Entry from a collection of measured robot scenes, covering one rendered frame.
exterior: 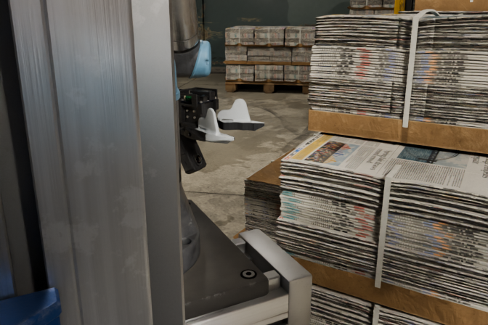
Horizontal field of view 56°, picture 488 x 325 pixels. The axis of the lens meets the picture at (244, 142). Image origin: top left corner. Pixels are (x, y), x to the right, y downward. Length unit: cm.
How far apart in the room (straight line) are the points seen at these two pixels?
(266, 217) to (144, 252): 118
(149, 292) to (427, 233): 62
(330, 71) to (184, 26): 29
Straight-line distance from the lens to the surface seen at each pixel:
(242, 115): 89
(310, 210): 80
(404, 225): 76
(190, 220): 49
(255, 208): 134
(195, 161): 90
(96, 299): 17
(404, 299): 81
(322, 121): 92
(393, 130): 89
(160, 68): 16
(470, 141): 87
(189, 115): 86
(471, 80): 86
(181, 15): 85
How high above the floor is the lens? 108
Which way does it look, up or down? 16 degrees down
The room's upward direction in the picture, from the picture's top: straight up
